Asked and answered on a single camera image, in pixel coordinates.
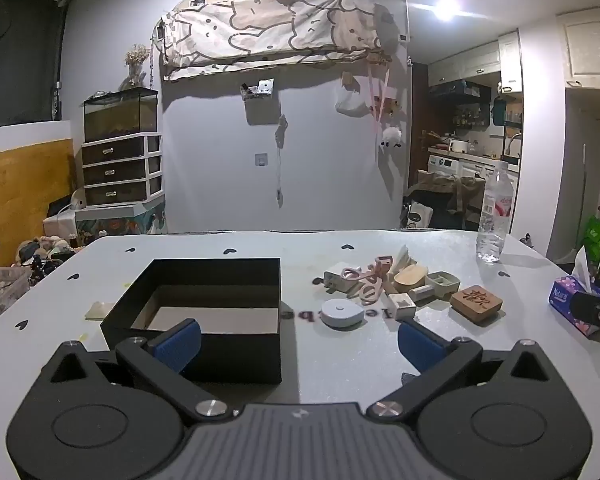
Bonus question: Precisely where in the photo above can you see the white plastic drawer unit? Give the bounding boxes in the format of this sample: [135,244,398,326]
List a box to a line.
[81,133,164,207]

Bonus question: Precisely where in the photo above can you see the white tall cupboard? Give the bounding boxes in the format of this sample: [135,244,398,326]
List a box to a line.
[554,5,600,87]

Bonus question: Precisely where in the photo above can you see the clear plastic storage bin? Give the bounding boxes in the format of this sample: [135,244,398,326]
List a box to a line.
[0,265,32,334]

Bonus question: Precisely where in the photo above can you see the pile of plush toys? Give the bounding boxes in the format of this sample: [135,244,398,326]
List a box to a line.
[12,234,77,282]

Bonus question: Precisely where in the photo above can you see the black window curtain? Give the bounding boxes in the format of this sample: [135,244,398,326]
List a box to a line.
[0,0,77,131]

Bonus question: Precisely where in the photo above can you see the glass fish tank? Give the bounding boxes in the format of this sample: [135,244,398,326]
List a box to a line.
[83,88,160,144]

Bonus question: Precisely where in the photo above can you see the white charger adapter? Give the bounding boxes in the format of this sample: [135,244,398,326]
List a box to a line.
[323,262,361,294]

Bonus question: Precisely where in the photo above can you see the round white device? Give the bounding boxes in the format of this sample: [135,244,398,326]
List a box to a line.
[321,298,365,330]

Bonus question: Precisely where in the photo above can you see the small wall shelf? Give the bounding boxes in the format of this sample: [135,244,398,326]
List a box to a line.
[239,78,276,102]

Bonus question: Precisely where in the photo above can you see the round ceiling light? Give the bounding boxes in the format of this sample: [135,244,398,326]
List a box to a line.
[432,0,466,23]

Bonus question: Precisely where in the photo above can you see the small grey plastic tray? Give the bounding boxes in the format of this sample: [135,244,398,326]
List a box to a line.
[426,270,461,295]

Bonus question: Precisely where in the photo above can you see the small white cube box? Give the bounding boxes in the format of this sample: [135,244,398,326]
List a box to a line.
[387,292,416,319]

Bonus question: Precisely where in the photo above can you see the black box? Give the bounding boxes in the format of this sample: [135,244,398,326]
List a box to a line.
[100,258,283,386]

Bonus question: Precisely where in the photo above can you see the white plush sheep toy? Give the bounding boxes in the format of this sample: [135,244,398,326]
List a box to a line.
[378,127,405,150]

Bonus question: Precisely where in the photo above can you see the green shopping bag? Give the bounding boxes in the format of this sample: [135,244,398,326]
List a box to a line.
[584,214,600,266]

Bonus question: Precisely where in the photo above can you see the clear plastic water bottle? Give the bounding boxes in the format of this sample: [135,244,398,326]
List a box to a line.
[476,161,514,264]

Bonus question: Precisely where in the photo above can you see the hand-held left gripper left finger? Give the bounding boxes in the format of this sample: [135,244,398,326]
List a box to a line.
[40,319,236,423]

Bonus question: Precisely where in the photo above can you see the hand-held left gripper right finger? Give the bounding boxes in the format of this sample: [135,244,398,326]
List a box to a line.
[367,319,562,420]

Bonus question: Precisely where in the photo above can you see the hanging charm string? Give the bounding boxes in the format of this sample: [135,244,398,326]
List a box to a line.
[274,114,289,209]

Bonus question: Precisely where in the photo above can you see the painted floral cabinet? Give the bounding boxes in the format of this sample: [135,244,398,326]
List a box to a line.
[74,199,167,236]

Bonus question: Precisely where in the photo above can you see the white washing machine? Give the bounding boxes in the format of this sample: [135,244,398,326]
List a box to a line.
[427,153,462,177]

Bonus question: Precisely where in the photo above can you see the beige square tile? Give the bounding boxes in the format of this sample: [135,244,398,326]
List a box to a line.
[84,300,116,321]

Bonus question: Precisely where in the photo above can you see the chair with beige cloth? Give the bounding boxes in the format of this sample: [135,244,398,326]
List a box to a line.
[404,169,486,231]

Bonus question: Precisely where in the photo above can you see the purple floral tissue box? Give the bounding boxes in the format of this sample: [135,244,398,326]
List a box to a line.
[548,247,600,337]

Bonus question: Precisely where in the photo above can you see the white hanging bag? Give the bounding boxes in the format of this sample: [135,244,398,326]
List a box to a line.
[335,87,369,116]

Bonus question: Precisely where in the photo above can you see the white printed tote bag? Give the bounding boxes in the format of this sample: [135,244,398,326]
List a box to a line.
[407,199,434,229]

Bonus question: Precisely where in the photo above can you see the dried flower bouquet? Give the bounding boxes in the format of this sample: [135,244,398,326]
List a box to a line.
[124,43,151,91]

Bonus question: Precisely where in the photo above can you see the pink hanging ribbons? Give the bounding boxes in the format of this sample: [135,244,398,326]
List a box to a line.
[367,67,397,127]

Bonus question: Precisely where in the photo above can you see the carved wooden coaster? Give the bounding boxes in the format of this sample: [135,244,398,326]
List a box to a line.
[449,284,504,320]

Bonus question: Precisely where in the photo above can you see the white kitchen wall cabinets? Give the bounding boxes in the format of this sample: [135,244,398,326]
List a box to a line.
[427,29,524,89]

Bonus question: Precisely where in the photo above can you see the printed cartoon cloth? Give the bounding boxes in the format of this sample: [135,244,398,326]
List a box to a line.
[158,0,399,82]

